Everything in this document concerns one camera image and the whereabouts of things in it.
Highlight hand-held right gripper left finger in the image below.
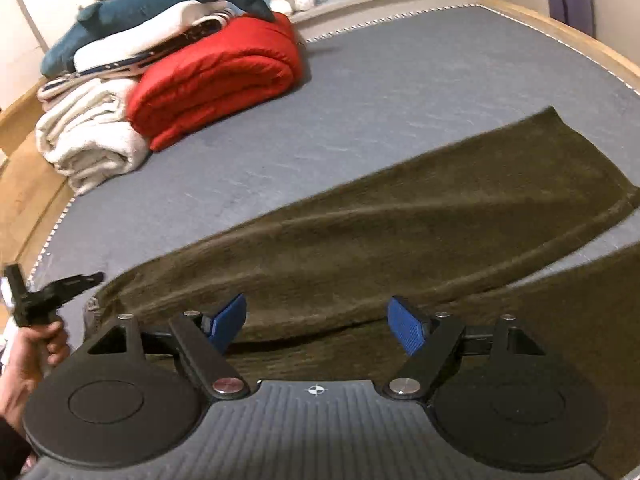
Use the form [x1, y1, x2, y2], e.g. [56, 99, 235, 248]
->
[90, 293, 251, 402]

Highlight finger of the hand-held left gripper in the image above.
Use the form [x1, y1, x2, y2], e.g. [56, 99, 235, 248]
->
[47, 272, 106, 303]
[4, 262, 27, 306]

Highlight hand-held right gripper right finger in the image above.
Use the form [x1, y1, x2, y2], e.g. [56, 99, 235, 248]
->
[387, 296, 547, 402]

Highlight olive corduroy pants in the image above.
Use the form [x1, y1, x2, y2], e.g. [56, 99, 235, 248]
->
[82, 105, 640, 480]

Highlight person's left hand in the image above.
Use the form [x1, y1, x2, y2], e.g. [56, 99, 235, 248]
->
[0, 321, 70, 428]

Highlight white folded blanket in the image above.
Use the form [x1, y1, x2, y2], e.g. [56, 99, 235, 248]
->
[35, 77, 151, 196]

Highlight navy white patterned cloth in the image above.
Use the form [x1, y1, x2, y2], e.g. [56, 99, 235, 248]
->
[37, 7, 241, 101]

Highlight grey quilted bed mattress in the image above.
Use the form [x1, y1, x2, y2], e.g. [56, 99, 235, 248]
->
[27, 4, 640, 306]

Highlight red folded quilt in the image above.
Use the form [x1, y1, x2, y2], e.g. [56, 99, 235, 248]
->
[126, 12, 307, 153]

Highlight white pillow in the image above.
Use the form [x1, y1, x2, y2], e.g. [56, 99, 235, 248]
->
[74, 1, 231, 72]

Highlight blue shark plush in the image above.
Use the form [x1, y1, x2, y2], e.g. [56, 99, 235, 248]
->
[40, 0, 278, 78]

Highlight purple folded mat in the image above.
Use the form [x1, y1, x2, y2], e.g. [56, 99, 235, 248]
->
[542, 0, 597, 38]

